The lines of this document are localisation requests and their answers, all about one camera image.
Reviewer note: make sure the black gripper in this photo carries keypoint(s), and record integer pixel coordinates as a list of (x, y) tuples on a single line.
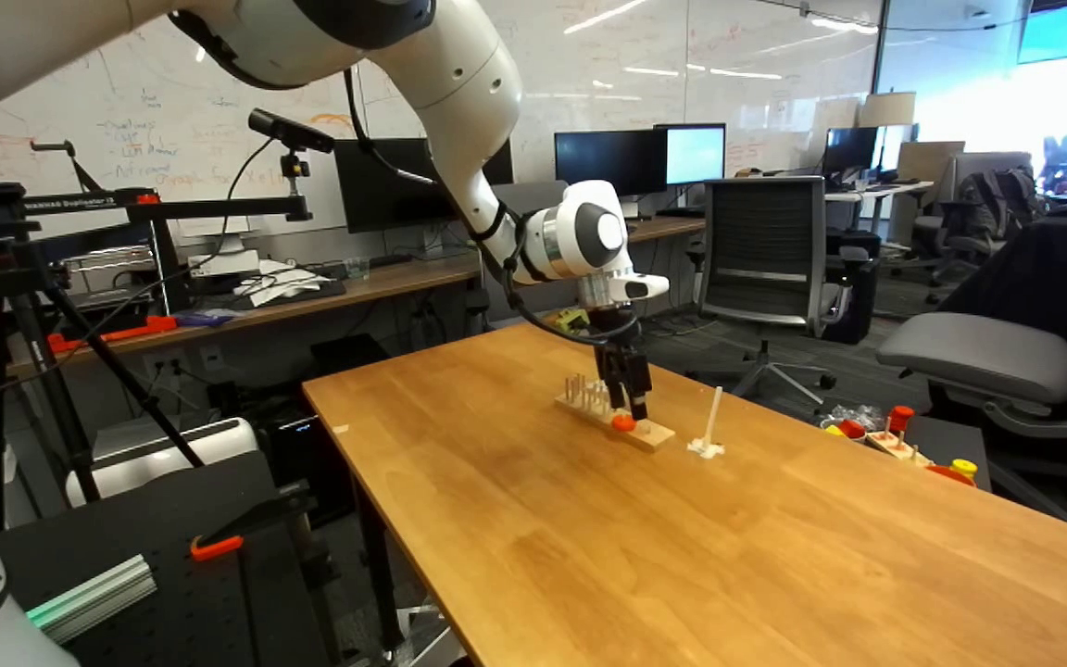
[(621, 355)]

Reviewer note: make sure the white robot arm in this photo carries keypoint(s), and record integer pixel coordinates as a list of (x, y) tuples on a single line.
[(455, 72)]

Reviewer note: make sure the wooden peg board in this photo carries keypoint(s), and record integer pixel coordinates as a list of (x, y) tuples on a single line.
[(590, 401)]

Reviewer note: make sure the black mesh office chair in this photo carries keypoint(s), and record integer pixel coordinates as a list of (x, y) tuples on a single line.
[(765, 263)]

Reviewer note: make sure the black camera tripod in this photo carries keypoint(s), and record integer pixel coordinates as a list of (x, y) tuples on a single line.
[(29, 281)]

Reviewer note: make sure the grey office chair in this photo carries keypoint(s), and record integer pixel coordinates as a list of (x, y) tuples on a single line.
[(1012, 376)]

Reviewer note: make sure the black computer monitor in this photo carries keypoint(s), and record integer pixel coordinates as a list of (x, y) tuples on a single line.
[(621, 158)]

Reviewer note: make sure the orange ring disc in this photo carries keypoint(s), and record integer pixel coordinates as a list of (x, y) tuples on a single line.
[(623, 425)]

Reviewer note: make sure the computer monitor lit screen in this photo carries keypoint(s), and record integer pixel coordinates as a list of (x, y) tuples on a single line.
[(695, 153)]

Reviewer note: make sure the white peg stand far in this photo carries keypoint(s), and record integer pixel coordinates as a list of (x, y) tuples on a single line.
[(704, 441)]

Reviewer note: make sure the black cart with clamp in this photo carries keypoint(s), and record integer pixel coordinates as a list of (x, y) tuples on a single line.
[(247, 607)]

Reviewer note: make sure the long wooden desk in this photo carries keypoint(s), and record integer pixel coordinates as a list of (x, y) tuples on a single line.
[(376, 286)]

